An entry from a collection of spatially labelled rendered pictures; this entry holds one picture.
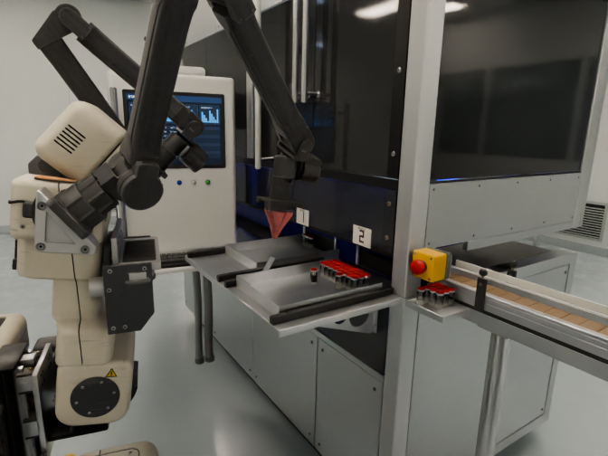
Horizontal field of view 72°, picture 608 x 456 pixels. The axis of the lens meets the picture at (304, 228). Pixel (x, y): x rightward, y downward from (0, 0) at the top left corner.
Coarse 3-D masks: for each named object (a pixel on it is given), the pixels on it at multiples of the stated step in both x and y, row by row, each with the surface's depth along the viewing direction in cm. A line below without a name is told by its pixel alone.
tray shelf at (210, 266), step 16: (208, 256) 155; (224, 256) 155; (208, 272) 137; (224, 272) 138; (368, 272) 141; (224, 288) 125; (240, 304) 117; (256, 304) 113; (368, 304) 115; (384, 304) 117; (304, 320) 104; (320, 320) 105; (336, 320) 108
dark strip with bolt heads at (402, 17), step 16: (400, 0) 109; (400, 16) 110; (400, 32) 111; (400, 48) 111; (400, 64) 112; (400, 80) 112; (400, 96) 113; (400, 112) 114; (400, 128) 114; (400, 144) 115
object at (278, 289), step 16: (256, 272) 128; (272, 272) 131; (288, 272) 134; (304, 272) 138; (240, 288) 124; (256, 288) 124; (272, 288) 125; (288, 288) 125; (304, 288) 125; (320, 288) 125; (368, 288) 119; (272, 304) 107; (288, 304) 105; (304, 304) 108
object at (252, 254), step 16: (256, 240) 165; (272, 240) 169; (288, 240) 173; (240, 256) 148; (256, 256) 155; (272, 256) 156; (288, 256) 156; (304, 256) 147; (320, 256) 151; (336, 256) 155
